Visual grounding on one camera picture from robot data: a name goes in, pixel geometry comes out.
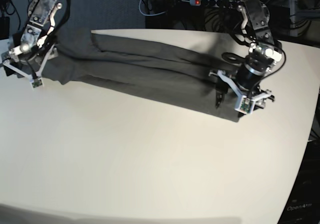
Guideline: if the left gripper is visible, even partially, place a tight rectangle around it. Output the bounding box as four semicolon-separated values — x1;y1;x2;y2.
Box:
208;58;277;109

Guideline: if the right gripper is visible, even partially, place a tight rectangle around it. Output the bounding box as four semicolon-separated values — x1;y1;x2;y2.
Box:
1;45;58;82

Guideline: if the dark grey T-shirt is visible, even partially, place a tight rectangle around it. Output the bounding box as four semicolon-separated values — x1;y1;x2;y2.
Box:
42;29;241;122

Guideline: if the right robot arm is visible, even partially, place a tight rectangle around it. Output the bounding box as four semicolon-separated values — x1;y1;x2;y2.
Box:
1;0;71;88

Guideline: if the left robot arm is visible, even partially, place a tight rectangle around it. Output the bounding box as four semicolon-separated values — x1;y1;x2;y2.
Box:
209;0;287;115

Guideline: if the black OpenArm base box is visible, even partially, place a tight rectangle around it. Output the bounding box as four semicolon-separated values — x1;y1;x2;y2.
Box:
278;140;320;224

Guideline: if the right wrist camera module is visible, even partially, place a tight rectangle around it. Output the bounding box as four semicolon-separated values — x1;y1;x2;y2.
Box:
30;77;43;89

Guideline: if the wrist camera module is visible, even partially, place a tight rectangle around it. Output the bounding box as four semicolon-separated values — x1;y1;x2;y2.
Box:
30;77;43;89
234;95;255;115

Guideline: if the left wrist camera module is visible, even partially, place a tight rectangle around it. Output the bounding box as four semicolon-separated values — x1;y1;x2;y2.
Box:
234;95;255;115

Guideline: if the aluminium frame profile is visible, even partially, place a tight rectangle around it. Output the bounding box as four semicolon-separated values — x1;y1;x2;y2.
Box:
288;0;320;37

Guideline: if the white cable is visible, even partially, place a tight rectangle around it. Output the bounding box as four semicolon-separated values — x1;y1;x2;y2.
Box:
137;0;167;17

